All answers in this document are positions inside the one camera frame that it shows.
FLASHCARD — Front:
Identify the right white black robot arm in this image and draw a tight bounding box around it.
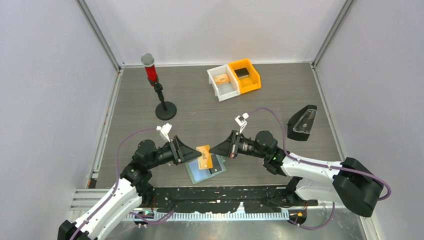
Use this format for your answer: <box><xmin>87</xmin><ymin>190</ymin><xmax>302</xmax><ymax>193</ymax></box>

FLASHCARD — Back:
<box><xmin>209</xmin><ymin>130</ymin><xmax>384</xmax><ymax>218</ymax></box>

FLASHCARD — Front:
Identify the black metronome clear cover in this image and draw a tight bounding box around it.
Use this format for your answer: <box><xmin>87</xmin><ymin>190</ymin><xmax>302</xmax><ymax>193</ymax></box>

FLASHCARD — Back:
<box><xmin>287</xmin><ymin>104</ymin><xmax>318</xmax><ymax>142</ymax></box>

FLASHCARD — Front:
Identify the purple cable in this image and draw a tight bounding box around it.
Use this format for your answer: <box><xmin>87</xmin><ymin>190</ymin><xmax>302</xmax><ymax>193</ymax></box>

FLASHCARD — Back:
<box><xmin>246</xmin><ymin>107</ymin><xmax>392</xmax><ymax>202</ymax></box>
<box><xmin>67</xmin><ymin>127</ymin><xmax>160</xmax><ymax>240</ymax></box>

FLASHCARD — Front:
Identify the black VIP credit card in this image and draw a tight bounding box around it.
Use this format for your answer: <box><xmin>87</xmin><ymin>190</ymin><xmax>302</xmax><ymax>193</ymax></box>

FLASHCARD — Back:
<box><xmin>209</xmin><ymin>154</ymin><xmax>223</xmax><ymax>175</ymax></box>

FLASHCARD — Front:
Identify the orange plastic bin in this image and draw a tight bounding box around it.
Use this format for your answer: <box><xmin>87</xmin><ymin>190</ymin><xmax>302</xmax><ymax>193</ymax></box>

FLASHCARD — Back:
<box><xmin>228</xmin><ymin>58</ymin><xmax>262</xmax><ymax>95</ymax></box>

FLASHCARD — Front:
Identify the white plastic bin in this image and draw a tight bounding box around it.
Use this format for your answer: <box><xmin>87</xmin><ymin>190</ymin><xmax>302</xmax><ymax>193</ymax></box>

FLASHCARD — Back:
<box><xmin>206</xmin><ymin>64</ymin><xmax>241</xmax><ymax>102</ymax></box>

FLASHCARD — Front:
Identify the black item in orange bin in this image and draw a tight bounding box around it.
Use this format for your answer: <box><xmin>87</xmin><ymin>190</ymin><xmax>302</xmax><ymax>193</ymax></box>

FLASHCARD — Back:
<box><xmin>234</xmin><ymin>67</ymin><xmax>250</xmax><ymax>80</ymax></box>

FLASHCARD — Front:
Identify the orange card in white bin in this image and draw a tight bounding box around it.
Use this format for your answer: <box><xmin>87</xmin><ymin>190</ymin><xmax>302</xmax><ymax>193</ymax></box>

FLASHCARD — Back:
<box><xmin>213</xmin><ymin>73</ymin><xmax>230</xmax><ymax>86</ymax></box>

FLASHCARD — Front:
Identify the black microphone stand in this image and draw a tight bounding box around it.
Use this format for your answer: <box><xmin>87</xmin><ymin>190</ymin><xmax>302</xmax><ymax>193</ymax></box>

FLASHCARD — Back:
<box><xmin>148</xmin><ymin>78</ymin><xmax>177</xmax><ymax>121</ymax></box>

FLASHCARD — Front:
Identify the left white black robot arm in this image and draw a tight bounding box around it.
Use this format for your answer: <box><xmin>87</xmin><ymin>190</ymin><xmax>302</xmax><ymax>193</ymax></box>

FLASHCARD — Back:
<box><xmin>57</xmin><ymin>136</ymin><xmax>202</xmax><ymax>240</ymax></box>

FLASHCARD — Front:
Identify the orange card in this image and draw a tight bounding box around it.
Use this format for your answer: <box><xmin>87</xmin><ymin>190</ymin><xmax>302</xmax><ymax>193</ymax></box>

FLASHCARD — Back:
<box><xmin>213</xmin><ymin>73</ymin><xmax>230</xmax><ymax>86</ymax></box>
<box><xmin>196</xmin><ymin>145</ymin><xmax>213</xmax><ymax>170</ymax></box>

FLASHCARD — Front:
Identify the red grey microphone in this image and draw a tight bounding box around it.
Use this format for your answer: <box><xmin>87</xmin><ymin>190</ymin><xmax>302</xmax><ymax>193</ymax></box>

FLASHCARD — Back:
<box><xmin>141</xmin><ymin>53</ymin><xmax>158</xmax><ymax>86</ymax></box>

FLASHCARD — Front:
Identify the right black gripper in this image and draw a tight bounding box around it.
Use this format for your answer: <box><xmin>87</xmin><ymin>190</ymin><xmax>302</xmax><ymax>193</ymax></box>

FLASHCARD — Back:
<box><xmin>210</xmin><ymin>130</ymin><xmax>269</xmax><ymax>159</ymax></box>

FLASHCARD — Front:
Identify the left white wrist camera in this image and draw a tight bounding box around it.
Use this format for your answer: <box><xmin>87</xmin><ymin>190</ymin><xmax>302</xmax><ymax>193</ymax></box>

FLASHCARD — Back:
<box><xmin>156</xmin><ymin>123</ymin><xmax>172</xmax><ymax>142</ymax></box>

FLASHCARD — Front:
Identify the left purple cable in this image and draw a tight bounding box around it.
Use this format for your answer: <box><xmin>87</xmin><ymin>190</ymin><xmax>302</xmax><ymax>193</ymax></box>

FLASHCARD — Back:
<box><xmin>67</xmin><ymin>127</ymin><xmax>160</xmax><ymax>240</ymax></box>

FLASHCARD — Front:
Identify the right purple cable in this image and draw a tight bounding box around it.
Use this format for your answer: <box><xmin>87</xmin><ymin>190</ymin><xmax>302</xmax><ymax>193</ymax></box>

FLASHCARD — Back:
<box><xmin>246</xmin><ymin>107</ymin><xmax>392</xmax><ymax>202</ymax></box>

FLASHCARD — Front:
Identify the green card holder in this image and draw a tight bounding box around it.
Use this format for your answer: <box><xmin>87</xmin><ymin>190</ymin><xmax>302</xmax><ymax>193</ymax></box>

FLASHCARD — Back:
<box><xmin>185</xmin><ymin>156</ymin><xmax>226</xmax><ymax>184</ymax></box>

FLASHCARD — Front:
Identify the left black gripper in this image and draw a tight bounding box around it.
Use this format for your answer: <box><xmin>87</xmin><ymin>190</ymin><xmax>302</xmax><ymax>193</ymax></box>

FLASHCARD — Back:
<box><xmin>147</xmin><ymin>135</ymin><xmax>201</xmax><ymax>169</ymax></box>

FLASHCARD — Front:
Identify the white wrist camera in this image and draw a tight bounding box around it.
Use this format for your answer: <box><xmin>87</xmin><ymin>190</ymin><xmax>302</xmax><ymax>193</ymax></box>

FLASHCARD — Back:
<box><xmin>156</xmin><ymin>123</ymin><xmax>172</xmax><ymax>142</ymax></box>
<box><xmin>234</xmin><ymin>112</ymin><xmax>249</xmax><ymax>134</ymax></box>

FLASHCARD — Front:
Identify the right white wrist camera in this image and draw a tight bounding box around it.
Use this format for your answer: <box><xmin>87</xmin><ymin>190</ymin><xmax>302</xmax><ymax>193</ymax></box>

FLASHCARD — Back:
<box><xmin>234</xmin><ymin>112</ymin><xmax>249</xmax><ymax>134</ymax></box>

